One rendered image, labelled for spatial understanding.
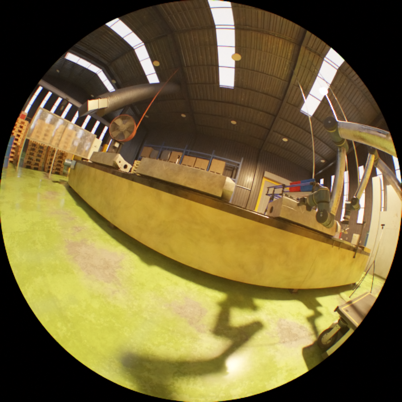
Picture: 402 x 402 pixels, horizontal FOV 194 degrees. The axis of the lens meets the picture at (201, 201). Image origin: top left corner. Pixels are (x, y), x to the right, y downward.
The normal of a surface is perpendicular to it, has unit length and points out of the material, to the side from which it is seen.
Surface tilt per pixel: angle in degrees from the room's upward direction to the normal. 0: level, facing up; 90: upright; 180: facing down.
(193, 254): 90
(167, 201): 90
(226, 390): 0
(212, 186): 80
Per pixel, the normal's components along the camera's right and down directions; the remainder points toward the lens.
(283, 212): -0.12, -0.21
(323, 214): -0.93, -0.30
